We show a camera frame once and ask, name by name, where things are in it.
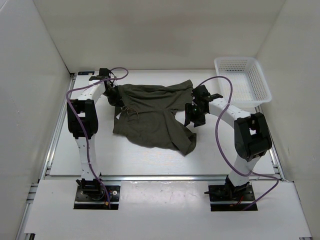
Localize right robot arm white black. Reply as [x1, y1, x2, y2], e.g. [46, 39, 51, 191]
[184, 85, 272, 201]

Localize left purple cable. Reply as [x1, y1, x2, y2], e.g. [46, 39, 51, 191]
[65, 66, 130, 210]

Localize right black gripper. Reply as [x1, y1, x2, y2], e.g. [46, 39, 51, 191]
[184, 103, 207, 128]

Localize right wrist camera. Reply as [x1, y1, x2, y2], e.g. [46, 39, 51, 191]
[210, 93, 223, 100]

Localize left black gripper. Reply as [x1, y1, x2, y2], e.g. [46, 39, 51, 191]
[102, 84, 126, 108]

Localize purple cable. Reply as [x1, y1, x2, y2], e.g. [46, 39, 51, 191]
[65, 66, 130, 210]
[199, 76, 280, 210]

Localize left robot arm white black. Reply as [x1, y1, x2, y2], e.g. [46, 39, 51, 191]
[66, 68, 125, 205]

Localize front aluminium rail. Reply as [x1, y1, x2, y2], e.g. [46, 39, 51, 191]
[102, 174, 226, 181]

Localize olive green shorts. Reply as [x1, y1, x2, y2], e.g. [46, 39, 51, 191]
[113, 80, 197, 156]

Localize left aluminium frame rail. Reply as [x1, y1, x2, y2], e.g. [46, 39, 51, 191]
[14, 73, 77, 240]

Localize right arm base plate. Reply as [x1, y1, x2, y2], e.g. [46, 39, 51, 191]
[204, 183, 258, 212]

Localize white plastic mesh basket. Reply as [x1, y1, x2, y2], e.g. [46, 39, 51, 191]
[214, 56, 272, 109]

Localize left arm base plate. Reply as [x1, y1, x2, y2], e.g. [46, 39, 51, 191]
[73, 179, 121, 210]

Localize small blue label sticker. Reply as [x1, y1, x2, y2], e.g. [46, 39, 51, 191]
[77, 71, 95, 76]

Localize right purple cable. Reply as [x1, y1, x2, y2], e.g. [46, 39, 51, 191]
[199, 76, 280, 210]

